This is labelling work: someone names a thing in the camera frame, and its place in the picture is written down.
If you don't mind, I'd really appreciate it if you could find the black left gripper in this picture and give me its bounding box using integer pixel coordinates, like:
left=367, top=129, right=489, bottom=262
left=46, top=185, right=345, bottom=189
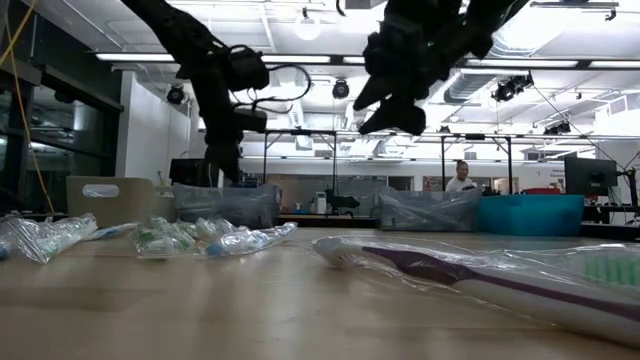
left=192, top=69, right=244, bottom=184

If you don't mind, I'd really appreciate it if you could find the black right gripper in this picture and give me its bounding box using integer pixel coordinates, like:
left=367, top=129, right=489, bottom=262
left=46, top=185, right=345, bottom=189
left=352, top=14, right=451, bottom=136

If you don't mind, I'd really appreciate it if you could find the black monitor on arm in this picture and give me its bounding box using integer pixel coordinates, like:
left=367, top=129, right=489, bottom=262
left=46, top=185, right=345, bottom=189
left=563, top=156, right=619, bottom=198

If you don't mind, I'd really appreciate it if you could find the smoky transparent plastic bin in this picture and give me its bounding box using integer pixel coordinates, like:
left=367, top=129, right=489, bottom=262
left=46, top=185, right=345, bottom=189
left=372, top=186, right=484, bottom=232
left=172, top=182, right=284, bottom=229

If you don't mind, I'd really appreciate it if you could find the green toothbrush in clear wrapper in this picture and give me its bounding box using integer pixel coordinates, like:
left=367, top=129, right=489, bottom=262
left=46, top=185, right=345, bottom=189
left=569, top=244, right=640, bottom=291
left=0, top=212, right=100, bottom=265
left=130, top=216, right=200, bottom=260
left=194, top=217, right=236, bottom=244

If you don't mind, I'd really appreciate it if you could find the white plastic bin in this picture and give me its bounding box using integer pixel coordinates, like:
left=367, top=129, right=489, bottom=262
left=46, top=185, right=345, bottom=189
left=66, top=175, right=156, bottom=230

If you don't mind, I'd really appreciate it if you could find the person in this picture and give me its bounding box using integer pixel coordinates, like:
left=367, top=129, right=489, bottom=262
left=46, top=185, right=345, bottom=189
left=444, top=159, right=477, bottom=194

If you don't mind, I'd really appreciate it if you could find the black ceiling spotlight cluster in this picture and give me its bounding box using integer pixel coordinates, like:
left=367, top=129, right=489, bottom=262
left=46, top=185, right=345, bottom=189
left=491, top=72, right=535, bottom=104

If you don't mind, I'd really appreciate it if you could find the round white ceiling lamp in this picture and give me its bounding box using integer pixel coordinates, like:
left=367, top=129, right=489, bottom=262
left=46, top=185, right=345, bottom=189
left=293, top=10, right=323, bottom=43

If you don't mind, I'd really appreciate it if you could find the purple toothbrush in clear wrapper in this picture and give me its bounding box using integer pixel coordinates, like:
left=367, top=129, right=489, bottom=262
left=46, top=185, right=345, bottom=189
left=310, top=235, right=640, bottom=350

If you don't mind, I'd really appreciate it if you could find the teal plastic bin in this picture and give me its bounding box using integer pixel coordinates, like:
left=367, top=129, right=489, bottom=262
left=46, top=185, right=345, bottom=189
left=475, top=193, right=585, bottom=237

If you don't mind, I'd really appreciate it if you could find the black wall monitor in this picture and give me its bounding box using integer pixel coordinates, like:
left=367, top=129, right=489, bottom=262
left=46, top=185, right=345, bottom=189
left=168, top=157, right=223, bottom=189

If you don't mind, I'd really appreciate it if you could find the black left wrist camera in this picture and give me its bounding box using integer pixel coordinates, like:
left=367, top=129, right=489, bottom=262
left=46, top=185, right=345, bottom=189
left=233, top=106, right=269, bottom=135

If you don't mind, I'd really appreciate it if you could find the black metal stand frame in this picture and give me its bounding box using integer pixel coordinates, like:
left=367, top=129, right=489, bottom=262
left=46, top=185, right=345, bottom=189
left=260, top=128, right=338, bottom=194
left=438, top=132, right=515, bottom=194

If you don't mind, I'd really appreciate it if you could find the black left camera cable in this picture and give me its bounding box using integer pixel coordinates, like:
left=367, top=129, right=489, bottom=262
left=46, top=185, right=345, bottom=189
left=227, top=43, right=314, bottom=114

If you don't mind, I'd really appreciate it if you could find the yellow cable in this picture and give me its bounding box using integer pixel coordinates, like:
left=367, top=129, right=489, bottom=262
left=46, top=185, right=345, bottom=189
left=0, top=0, right=56, bottom=215

